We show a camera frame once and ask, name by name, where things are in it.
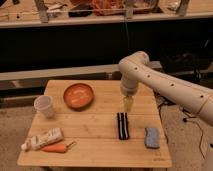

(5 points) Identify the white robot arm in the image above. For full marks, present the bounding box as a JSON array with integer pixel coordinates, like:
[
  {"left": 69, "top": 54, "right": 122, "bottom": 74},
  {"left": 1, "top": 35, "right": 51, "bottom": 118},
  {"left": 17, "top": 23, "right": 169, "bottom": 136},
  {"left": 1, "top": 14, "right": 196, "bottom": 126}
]
[{"left": 118, "top": 51, "right": 213, "bottom": 127}]

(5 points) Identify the black cable on floor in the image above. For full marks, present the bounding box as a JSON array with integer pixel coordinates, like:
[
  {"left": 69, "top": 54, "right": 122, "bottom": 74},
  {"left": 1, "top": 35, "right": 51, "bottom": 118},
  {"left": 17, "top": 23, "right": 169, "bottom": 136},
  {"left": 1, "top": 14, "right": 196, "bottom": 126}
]
[{"left": 181, "top": 109, "right": 213, "bottom": 161}]

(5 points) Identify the black object on shelf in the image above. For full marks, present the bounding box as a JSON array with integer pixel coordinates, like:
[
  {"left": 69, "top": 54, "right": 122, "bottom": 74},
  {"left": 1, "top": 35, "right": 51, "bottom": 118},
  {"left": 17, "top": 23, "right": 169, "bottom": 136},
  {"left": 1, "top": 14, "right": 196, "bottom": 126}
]
[{"left": 68, "top": 4, "right": 92, "bottom": 17}]

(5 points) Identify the toy carrot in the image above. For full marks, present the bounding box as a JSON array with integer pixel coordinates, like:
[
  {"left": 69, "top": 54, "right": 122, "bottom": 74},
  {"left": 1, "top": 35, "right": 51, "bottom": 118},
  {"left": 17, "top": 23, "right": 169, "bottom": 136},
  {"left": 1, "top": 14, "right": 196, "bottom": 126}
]
[{"left": 42, "top": 141, "right": 76, "bottom": 153}]

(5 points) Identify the orange object on shelf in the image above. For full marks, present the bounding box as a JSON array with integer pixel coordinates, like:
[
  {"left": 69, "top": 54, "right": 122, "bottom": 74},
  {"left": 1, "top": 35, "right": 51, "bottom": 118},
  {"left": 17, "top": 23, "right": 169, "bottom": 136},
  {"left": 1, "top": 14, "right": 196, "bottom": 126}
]
[{"left": 92, "top": 0, "right": 124, "bottom": 16}]

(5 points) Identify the thin vertical cable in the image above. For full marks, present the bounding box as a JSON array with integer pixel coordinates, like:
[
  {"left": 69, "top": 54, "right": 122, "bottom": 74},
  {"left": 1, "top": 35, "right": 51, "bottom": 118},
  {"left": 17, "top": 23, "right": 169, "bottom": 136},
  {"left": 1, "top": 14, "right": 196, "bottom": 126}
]
[{"left": 123, "top": 16, "right": 134, "bottom": 61}]

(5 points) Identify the white tube with cap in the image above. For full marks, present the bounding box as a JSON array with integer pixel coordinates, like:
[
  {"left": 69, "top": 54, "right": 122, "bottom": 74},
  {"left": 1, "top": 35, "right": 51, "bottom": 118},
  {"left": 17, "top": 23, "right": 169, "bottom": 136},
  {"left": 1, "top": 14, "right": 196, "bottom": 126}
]
[{"left": 21, "top": 128, "right": 63, "bottom": 151}]

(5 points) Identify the wooden table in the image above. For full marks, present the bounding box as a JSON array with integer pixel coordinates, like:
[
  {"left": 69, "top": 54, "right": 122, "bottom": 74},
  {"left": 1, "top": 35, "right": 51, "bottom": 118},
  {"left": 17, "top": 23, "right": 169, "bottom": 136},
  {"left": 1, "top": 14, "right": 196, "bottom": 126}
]
[{"left": 17, "top": 80, "right": 172, "bottom": 168}]

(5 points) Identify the clear plastic cup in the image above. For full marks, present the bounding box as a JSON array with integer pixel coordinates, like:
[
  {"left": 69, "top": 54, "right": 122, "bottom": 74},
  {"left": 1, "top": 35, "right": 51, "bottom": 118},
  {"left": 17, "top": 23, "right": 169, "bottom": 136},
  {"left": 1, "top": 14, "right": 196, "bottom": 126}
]
[{"left": 34, "top": 95, "right": 55, "bottom": 118}]

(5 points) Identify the orange bowl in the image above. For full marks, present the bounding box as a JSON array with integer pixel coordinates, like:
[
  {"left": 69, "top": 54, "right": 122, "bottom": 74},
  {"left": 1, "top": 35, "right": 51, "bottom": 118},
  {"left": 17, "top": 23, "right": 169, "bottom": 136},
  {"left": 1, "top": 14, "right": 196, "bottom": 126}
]
[{"left": 63, "top": 83, "right": 94, "bottom": 110}]

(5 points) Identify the blue sponge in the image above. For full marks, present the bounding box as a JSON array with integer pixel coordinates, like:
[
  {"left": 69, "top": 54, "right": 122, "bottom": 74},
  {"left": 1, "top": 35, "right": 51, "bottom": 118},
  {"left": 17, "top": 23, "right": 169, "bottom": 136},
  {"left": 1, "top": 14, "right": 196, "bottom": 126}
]
[{"left": 145, "top": 127, "right": 160, "bottom": 149}]

